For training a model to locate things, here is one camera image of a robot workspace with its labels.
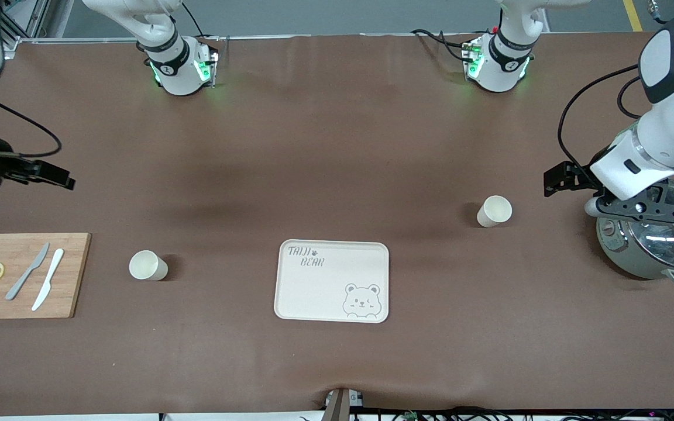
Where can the aluminium frame profile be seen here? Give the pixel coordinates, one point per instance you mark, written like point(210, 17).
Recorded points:
point(9, 47)

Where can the glass pot lid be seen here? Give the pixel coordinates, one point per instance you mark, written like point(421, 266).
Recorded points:
point(664, 245)

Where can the wooden cutting board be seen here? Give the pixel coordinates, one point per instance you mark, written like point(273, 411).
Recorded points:
point(68, 292)

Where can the white plastic knife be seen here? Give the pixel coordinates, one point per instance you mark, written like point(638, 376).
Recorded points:
point(48, 279)

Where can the grey plastic knife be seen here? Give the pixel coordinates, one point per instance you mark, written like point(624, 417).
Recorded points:
point(18, 286)

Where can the cream bear print tray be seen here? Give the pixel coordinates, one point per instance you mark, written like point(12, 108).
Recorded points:
point(331, 292)

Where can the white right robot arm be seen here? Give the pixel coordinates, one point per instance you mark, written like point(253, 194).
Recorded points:
point(179, 70)

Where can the grey cooking pot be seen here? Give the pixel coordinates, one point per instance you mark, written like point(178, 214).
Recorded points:
point(623, 257)

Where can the white IKEA cup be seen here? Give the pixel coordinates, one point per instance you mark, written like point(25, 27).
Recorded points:
point(492, 213)
point(144, 266)

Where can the grey metal mounting bracket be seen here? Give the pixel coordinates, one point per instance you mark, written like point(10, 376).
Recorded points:
point(337, 406)

